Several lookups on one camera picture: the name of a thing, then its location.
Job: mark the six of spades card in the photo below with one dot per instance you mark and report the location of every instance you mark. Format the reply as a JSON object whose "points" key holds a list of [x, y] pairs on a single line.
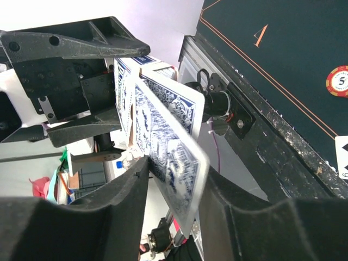
{"points": [[341, 144]]}

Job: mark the blue playing card deck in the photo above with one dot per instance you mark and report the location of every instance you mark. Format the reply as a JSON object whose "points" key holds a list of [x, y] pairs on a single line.
{"points": [[124, 71]]}

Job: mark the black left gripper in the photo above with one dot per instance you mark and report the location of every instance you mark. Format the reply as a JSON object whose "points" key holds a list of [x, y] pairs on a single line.
{"points": [[38, 56]]}

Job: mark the dark green poker mat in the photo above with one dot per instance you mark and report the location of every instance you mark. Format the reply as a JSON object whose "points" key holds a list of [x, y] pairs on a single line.
{"points": [[289, 47]]}

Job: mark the orange poker chip stack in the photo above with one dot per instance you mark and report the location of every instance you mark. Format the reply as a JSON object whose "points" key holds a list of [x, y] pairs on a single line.
{"points": [[336, 82]]}

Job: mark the dark plastic crate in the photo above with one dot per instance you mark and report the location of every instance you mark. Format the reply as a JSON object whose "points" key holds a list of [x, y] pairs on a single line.
{"points": [[92, 176]]}

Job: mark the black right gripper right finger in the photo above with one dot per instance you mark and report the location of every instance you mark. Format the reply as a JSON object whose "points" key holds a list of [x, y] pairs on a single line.
{"points": [[237, 225]]}

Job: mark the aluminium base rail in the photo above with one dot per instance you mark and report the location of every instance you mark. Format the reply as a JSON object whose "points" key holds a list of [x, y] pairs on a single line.
{"points": [[280, 160]]}

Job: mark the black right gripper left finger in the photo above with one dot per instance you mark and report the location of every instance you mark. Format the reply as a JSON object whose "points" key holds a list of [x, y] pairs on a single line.
{"points": [[105, 224]]}

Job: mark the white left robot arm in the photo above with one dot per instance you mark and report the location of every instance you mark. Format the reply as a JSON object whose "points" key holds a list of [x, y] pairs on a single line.
{"points": [[20, 118]]}

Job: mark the blue capped bottle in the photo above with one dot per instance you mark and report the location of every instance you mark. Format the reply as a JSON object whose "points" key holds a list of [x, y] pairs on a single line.
{"points": [[121, 165]]}

